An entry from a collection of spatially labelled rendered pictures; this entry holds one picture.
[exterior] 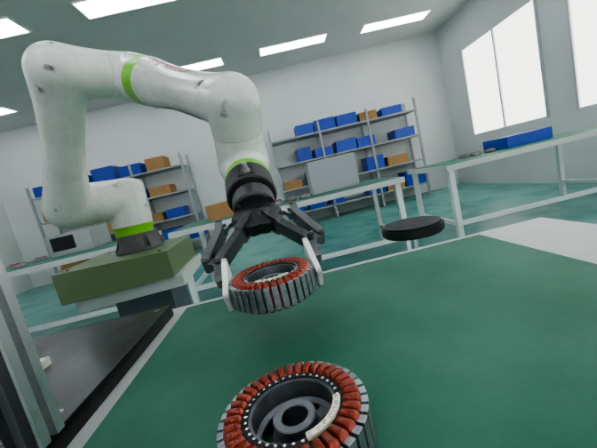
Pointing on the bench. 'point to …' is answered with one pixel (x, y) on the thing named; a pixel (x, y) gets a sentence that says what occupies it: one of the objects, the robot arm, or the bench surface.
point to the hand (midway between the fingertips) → (273, 280)
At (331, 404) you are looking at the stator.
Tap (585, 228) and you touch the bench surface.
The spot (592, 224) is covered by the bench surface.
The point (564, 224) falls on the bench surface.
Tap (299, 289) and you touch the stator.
